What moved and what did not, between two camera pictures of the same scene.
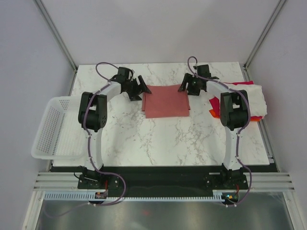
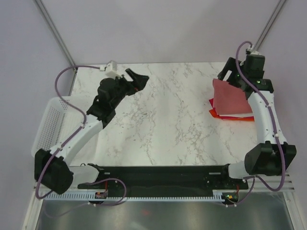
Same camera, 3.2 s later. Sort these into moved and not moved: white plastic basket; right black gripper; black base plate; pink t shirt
Moved: pink t shirt; right black gripper
Not moved: white plastic basket; black base plate
